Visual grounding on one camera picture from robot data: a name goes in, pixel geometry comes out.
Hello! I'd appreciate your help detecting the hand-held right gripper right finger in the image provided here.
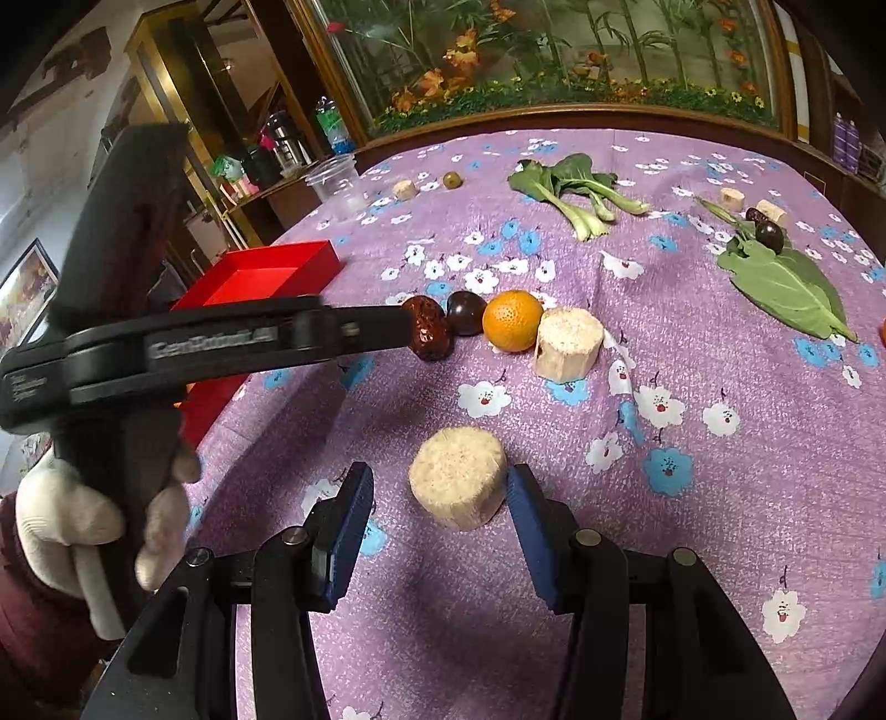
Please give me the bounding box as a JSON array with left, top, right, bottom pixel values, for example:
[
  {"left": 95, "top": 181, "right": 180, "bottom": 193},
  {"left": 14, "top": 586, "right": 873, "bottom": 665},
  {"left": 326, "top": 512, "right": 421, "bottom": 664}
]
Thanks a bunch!
[{"left": 505, "top": 464, "right": 800, "bottom": 720}]

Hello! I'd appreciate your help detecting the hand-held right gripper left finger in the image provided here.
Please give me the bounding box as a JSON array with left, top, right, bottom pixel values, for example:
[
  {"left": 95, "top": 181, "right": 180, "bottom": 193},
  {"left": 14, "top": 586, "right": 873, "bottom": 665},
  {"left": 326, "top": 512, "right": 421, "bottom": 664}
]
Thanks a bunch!
[{"left": 79, "top": 460, "right": 376, "bottom": 720}]

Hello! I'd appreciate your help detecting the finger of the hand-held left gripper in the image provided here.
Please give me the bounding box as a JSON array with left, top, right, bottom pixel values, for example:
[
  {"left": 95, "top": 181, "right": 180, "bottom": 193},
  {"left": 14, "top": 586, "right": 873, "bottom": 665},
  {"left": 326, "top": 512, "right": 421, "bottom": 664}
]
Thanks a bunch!
[{"left": 296, "top": 302, "right": 411, "bottom": 366}]

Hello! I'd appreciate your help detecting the red box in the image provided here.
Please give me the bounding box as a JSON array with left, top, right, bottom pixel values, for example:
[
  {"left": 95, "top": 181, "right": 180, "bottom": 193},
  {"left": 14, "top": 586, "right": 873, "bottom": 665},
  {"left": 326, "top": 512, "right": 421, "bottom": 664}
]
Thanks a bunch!
[{"left": 169, "top": 240, "right": 342, "bottom": 451}]

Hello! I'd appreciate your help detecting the white square cake piece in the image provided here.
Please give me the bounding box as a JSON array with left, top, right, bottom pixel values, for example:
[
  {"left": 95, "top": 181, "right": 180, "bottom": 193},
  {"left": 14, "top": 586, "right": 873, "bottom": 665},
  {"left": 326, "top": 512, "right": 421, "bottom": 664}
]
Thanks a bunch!
[{"left": 533, "top": 306, "right": 605, "bottom": 384}]

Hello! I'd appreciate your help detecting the person's left hand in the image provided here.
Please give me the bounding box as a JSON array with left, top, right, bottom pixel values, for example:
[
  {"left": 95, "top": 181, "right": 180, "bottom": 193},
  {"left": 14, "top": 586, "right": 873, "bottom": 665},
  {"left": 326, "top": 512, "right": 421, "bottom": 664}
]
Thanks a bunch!
[{"left": 15, "top": 443, "right": 203, "bottom": 641}]

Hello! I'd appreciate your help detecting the framed picture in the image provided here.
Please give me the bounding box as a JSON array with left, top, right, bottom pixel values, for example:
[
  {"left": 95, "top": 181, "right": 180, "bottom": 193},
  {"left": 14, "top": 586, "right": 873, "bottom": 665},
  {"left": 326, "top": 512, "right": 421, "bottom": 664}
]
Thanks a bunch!
[{"left": 0, "top": 239, "right": 60, "bottom": 347}]

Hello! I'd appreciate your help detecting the clear plastic cup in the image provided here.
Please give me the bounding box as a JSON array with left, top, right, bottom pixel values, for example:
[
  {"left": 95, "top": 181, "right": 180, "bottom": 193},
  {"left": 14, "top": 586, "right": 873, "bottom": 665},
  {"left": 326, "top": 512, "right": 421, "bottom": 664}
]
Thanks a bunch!
[{"left": 305, "top": 153, "right": 368, "bottom": 223}]

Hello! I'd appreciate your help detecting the black cup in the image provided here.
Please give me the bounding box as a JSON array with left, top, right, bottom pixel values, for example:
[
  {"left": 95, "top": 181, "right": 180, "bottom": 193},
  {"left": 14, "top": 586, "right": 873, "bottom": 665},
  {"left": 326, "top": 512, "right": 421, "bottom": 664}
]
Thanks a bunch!
[{"left": 242, "top": 145, "right": 278, "bottom": 188}]

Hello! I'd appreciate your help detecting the black thermos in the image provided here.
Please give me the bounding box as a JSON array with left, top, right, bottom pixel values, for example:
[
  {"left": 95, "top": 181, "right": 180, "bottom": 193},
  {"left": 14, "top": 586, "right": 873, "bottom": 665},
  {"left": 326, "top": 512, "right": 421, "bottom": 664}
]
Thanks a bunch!
[{"left": 266, "top": 111, "right": 309, "bottom": 177}]

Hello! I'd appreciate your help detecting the green label plastic bottle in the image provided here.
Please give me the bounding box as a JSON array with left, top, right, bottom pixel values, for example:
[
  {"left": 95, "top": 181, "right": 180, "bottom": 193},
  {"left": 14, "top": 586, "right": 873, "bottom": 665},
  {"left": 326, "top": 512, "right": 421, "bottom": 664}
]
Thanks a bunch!
[{"left": 316, "top": 97, "right": 356, "bottom": 155}]

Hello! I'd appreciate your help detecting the bok choy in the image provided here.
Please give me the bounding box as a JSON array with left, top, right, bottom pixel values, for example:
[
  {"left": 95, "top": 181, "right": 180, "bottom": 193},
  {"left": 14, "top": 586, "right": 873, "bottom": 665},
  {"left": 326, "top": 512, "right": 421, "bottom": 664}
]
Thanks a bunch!
[{"left": 507, "top": 153, "right": 652, "bottom": 242}]

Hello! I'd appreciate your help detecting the glass flower display case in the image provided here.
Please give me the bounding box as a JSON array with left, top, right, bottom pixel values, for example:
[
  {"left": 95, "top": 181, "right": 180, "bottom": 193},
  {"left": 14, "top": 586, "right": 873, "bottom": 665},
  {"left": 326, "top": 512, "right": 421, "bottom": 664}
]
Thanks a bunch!
[{"left": 287, "top": 0, "right": 797, "bottom": 140}]

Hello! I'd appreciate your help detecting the green leaf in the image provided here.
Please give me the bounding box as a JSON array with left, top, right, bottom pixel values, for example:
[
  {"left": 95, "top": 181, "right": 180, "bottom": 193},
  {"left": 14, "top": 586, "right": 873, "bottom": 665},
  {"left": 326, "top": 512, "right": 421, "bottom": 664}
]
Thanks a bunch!
[{"left": 694, "top": 196, "right": 859, "bottom": 343}]

